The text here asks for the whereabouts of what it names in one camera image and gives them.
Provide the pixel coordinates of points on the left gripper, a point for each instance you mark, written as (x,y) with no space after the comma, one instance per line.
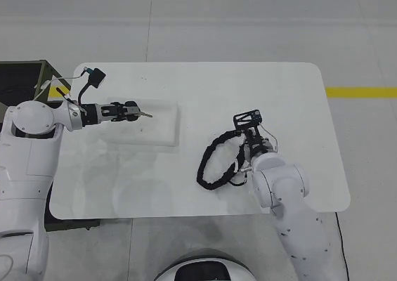
(89,114)

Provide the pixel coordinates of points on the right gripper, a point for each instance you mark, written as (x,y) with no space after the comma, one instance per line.
(264,147)

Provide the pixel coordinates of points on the small silver key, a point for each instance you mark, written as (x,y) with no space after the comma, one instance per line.
(146,114)

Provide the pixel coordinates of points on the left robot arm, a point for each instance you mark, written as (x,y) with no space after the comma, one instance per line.
(26,168)

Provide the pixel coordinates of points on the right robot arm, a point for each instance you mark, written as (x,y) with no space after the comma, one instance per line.
(289,196)

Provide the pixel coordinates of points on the white foam tray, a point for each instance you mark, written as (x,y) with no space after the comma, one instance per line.
(149,133)

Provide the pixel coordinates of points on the robot body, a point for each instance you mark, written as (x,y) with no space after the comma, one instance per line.
(203,268)

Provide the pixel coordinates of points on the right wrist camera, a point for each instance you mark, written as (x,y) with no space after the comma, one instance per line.
(248,119)

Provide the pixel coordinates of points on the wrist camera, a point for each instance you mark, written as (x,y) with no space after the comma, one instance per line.
(248,119)
(95,78)

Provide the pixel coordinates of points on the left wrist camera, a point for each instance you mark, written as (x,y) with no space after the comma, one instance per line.
(95,78)

